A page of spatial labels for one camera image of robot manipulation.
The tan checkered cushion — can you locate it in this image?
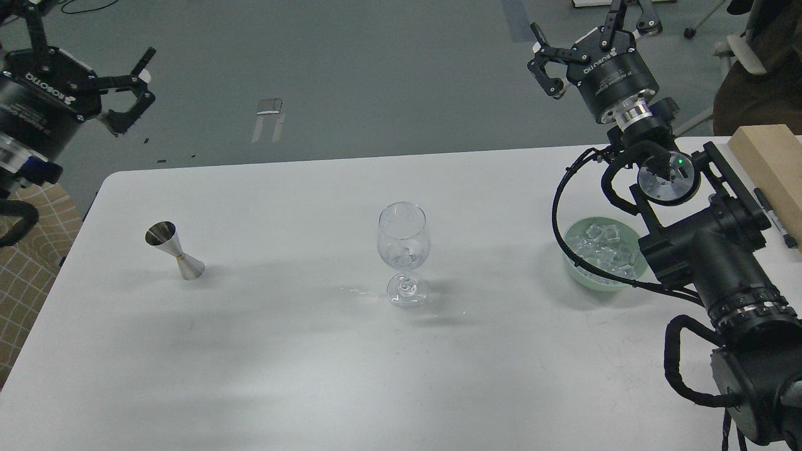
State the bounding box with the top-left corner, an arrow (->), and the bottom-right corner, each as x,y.
1,184 -> 83,385

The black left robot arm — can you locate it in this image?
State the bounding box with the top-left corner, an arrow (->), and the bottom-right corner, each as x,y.
1,1 -> 156,247

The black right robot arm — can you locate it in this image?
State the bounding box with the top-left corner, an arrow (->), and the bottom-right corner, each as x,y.
528,1 -> 801,450

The clear wine glass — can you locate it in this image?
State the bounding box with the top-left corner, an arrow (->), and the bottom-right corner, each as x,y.
377,202 -> 432,310

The light wooden block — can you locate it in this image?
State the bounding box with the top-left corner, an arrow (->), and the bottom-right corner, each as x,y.
728,125 -> 801,243

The steel double jigger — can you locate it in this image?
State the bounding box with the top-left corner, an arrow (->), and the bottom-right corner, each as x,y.
144,222 -> 206,281

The green bowl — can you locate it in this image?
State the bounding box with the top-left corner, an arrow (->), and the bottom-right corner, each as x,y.
563,217 -> 648,293

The white office chair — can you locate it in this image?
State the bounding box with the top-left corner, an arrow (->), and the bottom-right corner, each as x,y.
674,1 -> 767,137

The pile of clear ice cubes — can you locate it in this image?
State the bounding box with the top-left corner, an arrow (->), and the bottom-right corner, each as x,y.
564,217 -> 645,279

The black marker pen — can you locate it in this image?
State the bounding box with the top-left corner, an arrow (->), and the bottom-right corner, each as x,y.
753,188 -> 799,249

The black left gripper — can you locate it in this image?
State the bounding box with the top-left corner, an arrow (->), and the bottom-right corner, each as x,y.
0,0 -> 157,167

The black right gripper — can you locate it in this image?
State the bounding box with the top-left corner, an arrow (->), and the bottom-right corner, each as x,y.
527,0 -> 664,124

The black cable on floor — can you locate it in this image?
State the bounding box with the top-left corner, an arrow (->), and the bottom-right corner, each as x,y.
38,0 -> 120,16

